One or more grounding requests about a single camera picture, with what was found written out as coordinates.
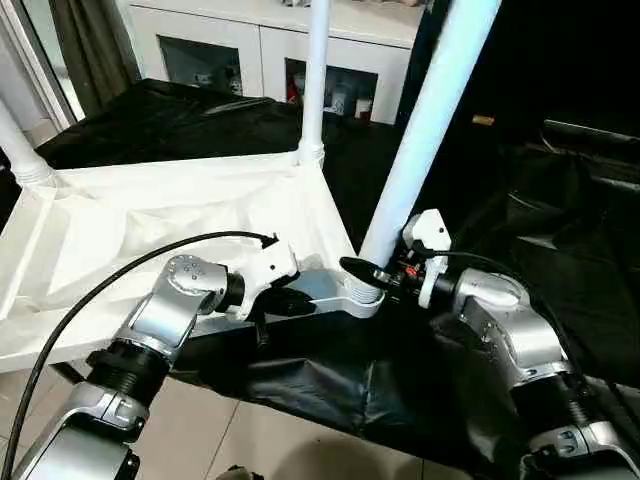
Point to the white plastic table top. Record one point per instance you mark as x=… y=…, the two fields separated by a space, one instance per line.
x=150 y=210

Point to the white plastic table leg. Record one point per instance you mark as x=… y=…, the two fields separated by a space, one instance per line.
x=315 y=80
x=20 y=150
x=430 y=120

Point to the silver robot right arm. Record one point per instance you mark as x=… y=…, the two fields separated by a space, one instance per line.
x=510 y=330

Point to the black work mat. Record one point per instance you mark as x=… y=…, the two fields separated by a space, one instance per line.
x=330 y=390

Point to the black stand leg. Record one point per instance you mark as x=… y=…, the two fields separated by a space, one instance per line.
x=68 y=372

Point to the white glass-door cabinet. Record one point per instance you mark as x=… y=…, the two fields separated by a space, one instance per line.
x=240 y=40

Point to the black backdrop cloth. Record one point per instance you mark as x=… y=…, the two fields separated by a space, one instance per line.
x=570 y=60

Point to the grey curtain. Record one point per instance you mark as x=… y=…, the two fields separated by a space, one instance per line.
x=85 y=50

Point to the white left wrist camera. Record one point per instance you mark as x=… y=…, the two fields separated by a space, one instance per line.
x=262 y=268

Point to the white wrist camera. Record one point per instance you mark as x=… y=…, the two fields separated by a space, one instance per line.
x=430 y=245
x=262 y=268

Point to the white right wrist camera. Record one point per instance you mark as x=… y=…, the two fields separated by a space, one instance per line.
x=430 y=245

